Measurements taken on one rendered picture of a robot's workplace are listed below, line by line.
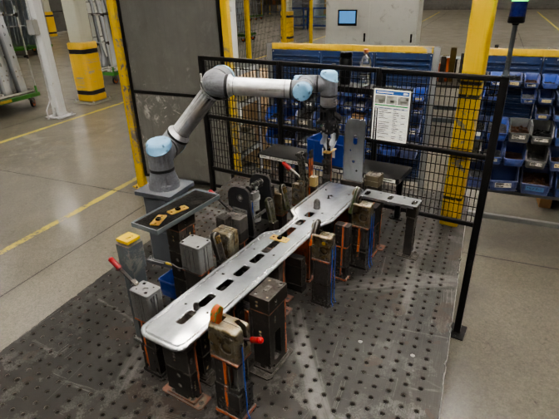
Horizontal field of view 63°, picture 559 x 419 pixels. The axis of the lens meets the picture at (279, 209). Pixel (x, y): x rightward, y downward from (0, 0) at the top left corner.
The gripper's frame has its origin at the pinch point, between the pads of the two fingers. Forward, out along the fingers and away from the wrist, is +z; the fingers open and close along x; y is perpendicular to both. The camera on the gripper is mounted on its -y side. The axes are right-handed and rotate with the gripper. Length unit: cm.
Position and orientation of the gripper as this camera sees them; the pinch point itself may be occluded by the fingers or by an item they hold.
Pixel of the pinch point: (329, 146)
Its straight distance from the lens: 218.0
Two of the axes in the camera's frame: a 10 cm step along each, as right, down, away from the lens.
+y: -5.3, 4.0, -7.5
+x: 8.5, 2.2, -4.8
